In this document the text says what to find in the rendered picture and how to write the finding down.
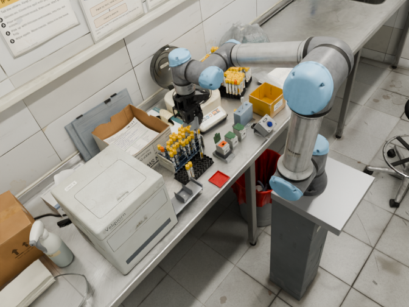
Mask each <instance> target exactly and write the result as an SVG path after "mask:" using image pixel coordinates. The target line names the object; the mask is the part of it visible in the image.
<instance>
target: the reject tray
mask: <svg viewBox="0 0 409 307"><path fill-rule="evenodd" d="M229 179H230V176H228V175H226V174H224V173H222V172H220V171H219V170H218V171H217V172H216V173H215V174H214V175H213V176H212V177H211V178H210V179H209V180H208V181H209V182H211V183H212V184H214V185H215V186H218V187H219V188H221V187H222V186H223V185H224V184H225V183H226V182H227V181H228V180H229Z"/></svg>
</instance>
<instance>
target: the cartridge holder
mask: <svg viewBox="0 0 409 307"><path fill-rule="evenodd" d="M212 154H213V155H214V156H216V157H218V158H219V159H221V160H223V161H225V162H227V163H229V162H230V161H231V160H232V159H233V158H234V157H235V154H234V153H232V152H231V149H230V150H229V151H228V152H227V153H226V154H225V155H223V154H221V153H220V152H217V150H215V151H214V152H213V153H212Z"/></svg>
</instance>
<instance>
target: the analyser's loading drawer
mask: <svg viewBox="0 0 409 307"><path fill-rule="evenodd" d="M201 190H204V189H203V184H202V183H200V182H199V181H197V180H196V179H194V178H192V177H190V182H189V183H188V184H187V185H186V186H184V185H183V184H182V188H181V189H180V190H179V191H178V192H177V193H176V192H174V195H175V196H174V197H173V198H172V199H171V202H172V203H173V207H174V210H175V213H176V215H177V214H178V213H179V212H180V211H181V210H182V209H183V208H184V207H185V206H186V205H187V204H188V203H189V202H190V201H191V200H192V199H193V198H194V197H195V196H196V195H197V194H198V193H199V192H200V191H201ZM184 195H185V196H184Z"/></svg>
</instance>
